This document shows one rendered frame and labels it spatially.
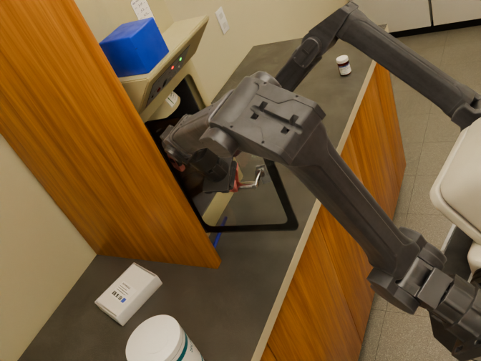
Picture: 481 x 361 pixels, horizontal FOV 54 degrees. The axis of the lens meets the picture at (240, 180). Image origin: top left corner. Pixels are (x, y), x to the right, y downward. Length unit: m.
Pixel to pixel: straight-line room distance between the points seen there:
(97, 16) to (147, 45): 0.14
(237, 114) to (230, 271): 0.82
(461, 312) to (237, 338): 0.59
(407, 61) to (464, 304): 0.51
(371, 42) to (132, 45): 0.51
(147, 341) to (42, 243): 0.60
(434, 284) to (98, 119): 0.78
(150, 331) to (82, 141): 0.49
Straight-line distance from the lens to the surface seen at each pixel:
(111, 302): 1.42
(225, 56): 2.40
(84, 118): 1.16
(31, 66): 1.17
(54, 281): 1.62
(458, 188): 0.79
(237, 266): 1.33
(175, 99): 1.38
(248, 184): 1.13
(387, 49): 1.05
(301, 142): 0.53
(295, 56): 1.09
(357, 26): 1.05
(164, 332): 1.09
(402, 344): 2.19
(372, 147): 2.13
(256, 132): 0.54
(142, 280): 1.41
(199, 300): 1.31
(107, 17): 1.20
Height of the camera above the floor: 1.87
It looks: 35 degrees down
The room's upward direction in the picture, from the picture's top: 25 degrees counter-clockwise
